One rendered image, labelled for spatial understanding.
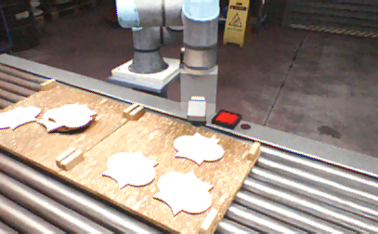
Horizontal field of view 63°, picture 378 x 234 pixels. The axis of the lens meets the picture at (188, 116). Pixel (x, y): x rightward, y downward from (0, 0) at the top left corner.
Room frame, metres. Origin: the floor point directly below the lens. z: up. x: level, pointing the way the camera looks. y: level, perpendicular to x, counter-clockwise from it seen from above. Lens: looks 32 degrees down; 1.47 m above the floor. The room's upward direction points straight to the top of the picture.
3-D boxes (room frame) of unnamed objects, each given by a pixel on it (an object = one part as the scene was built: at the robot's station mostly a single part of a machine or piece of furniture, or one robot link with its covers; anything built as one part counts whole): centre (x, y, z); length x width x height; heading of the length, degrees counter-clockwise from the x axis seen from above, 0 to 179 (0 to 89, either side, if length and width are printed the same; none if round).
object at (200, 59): (0.68, -0.02, 1.21); 0.08 x 0.08 x 0.05
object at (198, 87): (0.66, -0.02, 1.13); 0.12 x 0.09 x 0.16; 174
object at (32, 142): (0.84, 0.42, 0.93); 0.41 x 0.35 x 0.02; 61
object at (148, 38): (1.36, 0.18, 1.06); 0.13 x 0.12 x 0.14; 97
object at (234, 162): (0.64, 0.06, 0.93); 0.41 x 0.35 x 0.02; 60
